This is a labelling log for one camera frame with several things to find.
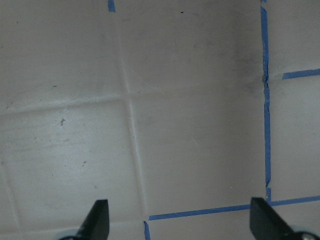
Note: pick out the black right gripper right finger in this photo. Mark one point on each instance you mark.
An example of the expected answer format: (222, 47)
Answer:
(266, 224)

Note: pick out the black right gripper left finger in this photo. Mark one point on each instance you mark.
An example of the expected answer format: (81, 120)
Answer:
(96, 225)

